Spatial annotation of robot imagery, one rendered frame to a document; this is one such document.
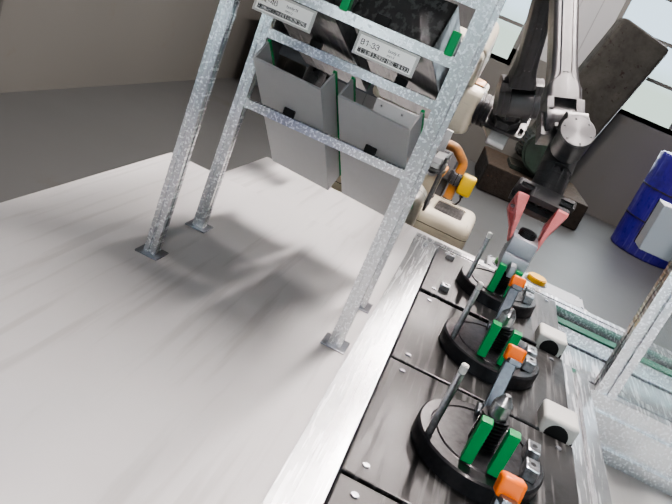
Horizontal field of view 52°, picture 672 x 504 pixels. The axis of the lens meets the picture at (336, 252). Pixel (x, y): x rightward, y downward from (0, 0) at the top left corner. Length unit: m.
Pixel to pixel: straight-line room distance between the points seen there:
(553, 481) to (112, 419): 0.47
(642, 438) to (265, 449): 0.58
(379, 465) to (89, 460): 0.28
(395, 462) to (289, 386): 0.27
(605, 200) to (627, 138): 0.71
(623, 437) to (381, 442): 0.52
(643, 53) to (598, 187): 1.52
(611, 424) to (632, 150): 7.09
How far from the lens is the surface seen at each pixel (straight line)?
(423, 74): 1.05
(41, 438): 0.74
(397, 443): 0.71
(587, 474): 0.89
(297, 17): 0.96
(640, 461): 1.15
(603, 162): 8.11
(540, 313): 1.24
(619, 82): 7.59
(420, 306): 1.02
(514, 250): 1.15
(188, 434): 0.79
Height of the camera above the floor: 1.36
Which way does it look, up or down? 21 degrees down
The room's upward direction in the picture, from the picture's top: 23 degrees clockwise
